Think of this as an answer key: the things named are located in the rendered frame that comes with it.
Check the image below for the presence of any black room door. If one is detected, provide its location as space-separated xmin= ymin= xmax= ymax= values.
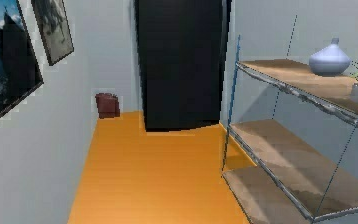
xmin=134 ymin=0 xmax=233 ymax=133

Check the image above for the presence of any dark red bin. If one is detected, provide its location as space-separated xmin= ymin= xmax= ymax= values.
xmin=94 ymin=92 xmax=121 ymax=120

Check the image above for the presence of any grey framed picture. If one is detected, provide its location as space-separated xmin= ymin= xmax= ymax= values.
xmin=30 ymin=0 xmax=75 ymax=67

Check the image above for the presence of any pale blue vase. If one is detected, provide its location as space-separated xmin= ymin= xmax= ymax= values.
xmin=308 ymin=37 xmax=352 ymax=77

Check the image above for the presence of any blue mountain framed picture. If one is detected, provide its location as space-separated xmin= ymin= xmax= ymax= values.
xmin=0 ymin=0 xmax=45 ymax=130

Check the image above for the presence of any wooden metal frame shelf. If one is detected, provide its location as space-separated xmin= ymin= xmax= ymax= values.
xmin=221 ymin=14 xmax=358 ymax=224

